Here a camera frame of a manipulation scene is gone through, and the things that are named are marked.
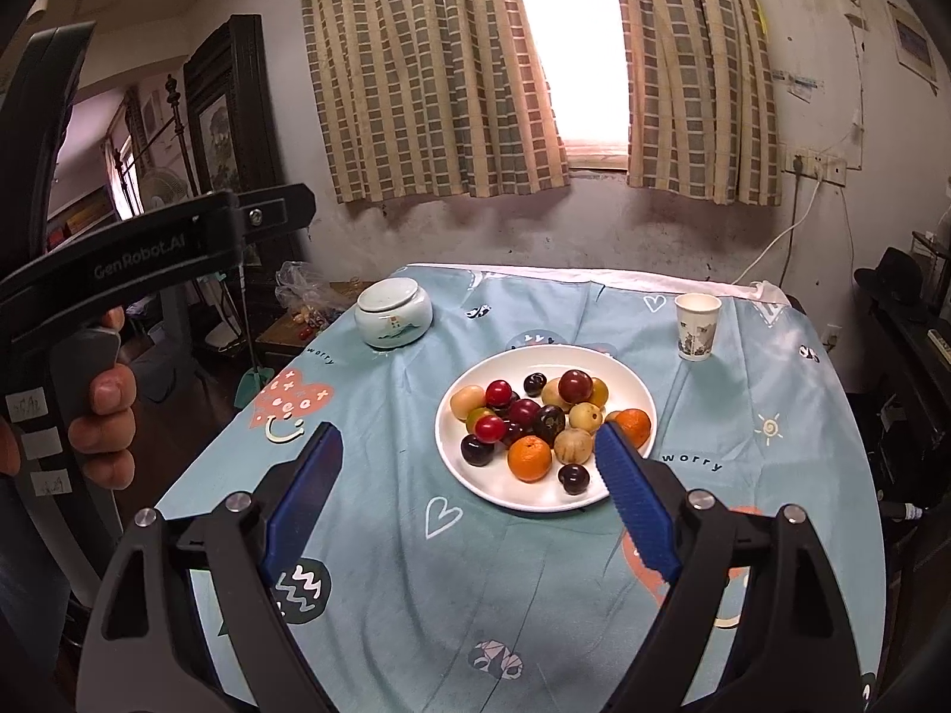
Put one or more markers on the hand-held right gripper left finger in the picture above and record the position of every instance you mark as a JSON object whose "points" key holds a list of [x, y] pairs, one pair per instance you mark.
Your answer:
{"points": [[308, 490]]}

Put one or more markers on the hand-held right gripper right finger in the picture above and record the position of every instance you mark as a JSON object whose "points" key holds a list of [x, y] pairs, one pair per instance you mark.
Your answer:
{"points": [[635, 497]]}

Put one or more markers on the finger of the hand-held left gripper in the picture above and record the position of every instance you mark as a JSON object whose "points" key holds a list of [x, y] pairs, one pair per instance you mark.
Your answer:
{"points": [[278, 212]]}

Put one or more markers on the tangerine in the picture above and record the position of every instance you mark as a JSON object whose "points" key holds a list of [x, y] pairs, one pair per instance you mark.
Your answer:
{"points": [[530, 458], [635, 427]]}

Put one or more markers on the large tan round fruit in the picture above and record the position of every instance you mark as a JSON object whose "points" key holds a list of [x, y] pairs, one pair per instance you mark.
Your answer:
{"points": [[573, 445], [585, 416]]}

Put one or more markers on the yellow plum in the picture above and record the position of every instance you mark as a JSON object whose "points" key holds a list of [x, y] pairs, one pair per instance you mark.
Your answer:
{"points": [[478, 414], [600, 391]]}

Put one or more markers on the large scarred dark plum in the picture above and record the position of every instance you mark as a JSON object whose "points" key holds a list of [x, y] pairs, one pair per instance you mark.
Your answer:
{"points": [[550, 423]]}

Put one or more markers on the white ceramic plate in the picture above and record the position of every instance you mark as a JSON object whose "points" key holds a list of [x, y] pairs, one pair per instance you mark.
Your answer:
{"points": [[520, 497]]}

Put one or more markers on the dark red plum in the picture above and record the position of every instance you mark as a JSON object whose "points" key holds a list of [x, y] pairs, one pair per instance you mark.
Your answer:
{"points": [[524, 412], [576, 385]]}

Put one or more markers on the small tan round fruit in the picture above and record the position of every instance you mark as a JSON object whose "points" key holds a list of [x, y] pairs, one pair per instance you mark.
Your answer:
{"points": [[551, 395]]}

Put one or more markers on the bright red plum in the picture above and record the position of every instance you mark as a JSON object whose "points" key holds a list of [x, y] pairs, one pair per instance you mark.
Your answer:
{"points": [[490, 428], [498, 392]]}

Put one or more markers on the person's left hand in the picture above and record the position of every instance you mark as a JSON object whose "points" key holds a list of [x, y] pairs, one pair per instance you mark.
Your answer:
{"points": [[111, 393]]}

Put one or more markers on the clear plastic bag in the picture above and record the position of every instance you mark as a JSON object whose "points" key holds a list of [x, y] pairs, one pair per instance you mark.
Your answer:
{"points": [[301, 293]]}

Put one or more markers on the electric fan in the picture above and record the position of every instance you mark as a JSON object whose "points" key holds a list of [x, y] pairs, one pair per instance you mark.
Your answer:
{"points": [[165, 189]]}

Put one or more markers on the blue printed tablecloth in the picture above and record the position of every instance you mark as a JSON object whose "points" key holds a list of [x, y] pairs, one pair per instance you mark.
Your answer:
{"points": [[386, 423]]}

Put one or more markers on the wooden side table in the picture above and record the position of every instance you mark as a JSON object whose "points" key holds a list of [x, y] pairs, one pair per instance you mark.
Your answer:
{"points": [[282, 342]]}

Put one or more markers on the pale green lidded ceramic jar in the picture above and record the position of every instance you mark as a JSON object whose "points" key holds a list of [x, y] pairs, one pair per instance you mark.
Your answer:
{"points": [[394, 312]]}

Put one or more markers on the printed paper cup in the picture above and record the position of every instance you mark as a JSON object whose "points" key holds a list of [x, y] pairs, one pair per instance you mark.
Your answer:
{"points": [[698, 327]]}

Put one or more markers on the checked curtain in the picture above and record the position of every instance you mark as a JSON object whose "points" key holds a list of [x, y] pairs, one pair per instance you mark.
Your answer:
{"points": [[423, 67], [698, 67]]}

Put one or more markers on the black hat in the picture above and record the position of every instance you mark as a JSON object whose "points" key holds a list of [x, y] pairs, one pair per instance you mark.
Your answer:
{"points": [[888, 278]]}

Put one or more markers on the window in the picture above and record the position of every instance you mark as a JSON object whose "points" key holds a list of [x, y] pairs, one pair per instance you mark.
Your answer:
{"points": [[572, 44]]}

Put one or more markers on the wall socket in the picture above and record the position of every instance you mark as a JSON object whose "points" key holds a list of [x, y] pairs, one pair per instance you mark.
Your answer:
{"points": [[816, 167]]}

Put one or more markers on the framed wall picture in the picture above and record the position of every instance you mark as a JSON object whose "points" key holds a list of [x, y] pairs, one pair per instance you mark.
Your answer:
{"points": [[914, 41]]}

